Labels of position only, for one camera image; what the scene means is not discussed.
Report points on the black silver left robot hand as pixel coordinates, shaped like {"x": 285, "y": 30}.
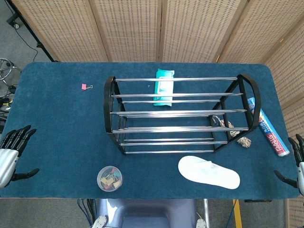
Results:
{"x": 8, "y": 158}

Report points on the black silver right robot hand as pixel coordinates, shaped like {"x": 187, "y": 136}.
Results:
{"x": 301, "y": 171}

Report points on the white slipper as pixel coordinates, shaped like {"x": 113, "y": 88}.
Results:
{"x": 206, "y": 173}

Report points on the black chrome shoe rack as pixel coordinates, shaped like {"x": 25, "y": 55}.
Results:
{"x": 166, "y": 130}

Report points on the blue carpet table mat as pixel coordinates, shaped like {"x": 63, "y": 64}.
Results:
{"x": 59, "y": 130}

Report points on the chrome metal stand base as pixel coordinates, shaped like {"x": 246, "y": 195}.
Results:
{"x": 3, "y": 61}

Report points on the clear jar of binder clips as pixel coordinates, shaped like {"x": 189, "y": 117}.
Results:
{"x": 109, "y": 178}

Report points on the pink binder clip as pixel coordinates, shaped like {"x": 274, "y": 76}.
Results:
{"x": 83, "y": 86}

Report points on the blue grey robot torso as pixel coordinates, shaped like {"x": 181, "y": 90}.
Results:
{"x": 147, "y": 211}

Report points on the teal wet wipes pack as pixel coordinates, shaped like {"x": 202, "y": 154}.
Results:
{"x": 164, "y": 88}

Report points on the woven bamboo folding screen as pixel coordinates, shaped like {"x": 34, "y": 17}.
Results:
{"x": 133, "y": 28}

